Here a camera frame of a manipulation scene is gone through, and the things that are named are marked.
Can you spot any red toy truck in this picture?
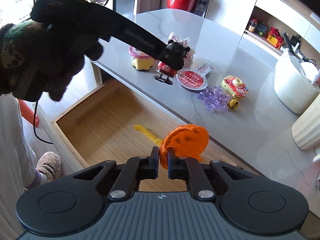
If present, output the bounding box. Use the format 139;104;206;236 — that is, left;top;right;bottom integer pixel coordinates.
266;27;284;49

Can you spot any red black small toy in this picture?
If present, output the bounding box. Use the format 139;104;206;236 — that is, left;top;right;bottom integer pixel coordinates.
153;61;177;85

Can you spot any yellow bell keychain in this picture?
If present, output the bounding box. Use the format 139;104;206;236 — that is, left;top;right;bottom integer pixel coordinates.
226;98;239;111

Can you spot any beige fluffy slipper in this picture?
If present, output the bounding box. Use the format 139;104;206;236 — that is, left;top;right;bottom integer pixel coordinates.
36;152;62;182

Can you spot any yellow plastic stick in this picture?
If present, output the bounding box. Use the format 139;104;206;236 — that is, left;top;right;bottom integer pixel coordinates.
133;124;162;147

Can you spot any pink round lid toy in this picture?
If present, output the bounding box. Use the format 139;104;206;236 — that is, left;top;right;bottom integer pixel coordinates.
129;46;154;71

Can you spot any small spice jar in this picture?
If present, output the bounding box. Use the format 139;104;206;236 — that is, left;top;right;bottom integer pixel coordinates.
248;18;258;33

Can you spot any purple crystal flower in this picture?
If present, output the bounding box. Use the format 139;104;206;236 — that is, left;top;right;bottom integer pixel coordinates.
196;86;231;112

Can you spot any orange plastic toy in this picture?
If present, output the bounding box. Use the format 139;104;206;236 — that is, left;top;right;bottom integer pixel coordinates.
159;124;209;170

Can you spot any dark gloved left hand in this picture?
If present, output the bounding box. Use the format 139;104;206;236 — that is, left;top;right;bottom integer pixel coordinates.
1;20;103;102

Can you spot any pink white cloth pouch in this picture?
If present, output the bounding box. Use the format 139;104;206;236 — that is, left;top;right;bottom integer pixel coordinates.
168;31;195;64

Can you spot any green toy vehicle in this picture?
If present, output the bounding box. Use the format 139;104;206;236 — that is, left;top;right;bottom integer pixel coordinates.
255;22;267;36

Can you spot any red round sauce packet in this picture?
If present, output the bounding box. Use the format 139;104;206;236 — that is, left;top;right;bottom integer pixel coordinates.
176;63;213;91

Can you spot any white tissue box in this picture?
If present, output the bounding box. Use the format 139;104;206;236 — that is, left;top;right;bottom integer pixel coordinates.
274;50;319;114

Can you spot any cream ribbed coffee cup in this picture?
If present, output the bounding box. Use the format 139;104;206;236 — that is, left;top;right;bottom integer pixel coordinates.
291;96;320;151

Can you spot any yellow pink toy camera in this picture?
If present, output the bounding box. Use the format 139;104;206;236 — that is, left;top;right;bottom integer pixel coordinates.
221;75;248;100

